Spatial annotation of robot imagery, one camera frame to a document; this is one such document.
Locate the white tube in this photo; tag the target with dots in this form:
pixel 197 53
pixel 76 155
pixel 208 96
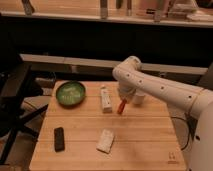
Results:
pixel 105 100

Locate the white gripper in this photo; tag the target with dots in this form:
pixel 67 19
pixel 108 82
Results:
pixel 125 92

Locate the white sponge block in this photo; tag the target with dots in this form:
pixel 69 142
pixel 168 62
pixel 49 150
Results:
pixel 105 142

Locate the orange red pepper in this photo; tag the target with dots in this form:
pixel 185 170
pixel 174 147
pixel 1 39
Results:
pixel 121 106

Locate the grey robot base column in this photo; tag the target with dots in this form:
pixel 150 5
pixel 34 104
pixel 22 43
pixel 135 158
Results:
pixel 206 80

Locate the black rectangular remote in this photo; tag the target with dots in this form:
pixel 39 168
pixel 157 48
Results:
pixel 59 143

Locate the white paper cup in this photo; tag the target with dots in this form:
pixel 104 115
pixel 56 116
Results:
pixel 138 97

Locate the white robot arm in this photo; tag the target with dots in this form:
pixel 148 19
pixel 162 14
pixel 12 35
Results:
pixel 194 100

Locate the green ceramic bowl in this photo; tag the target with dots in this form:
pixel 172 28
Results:
pixel 70 93

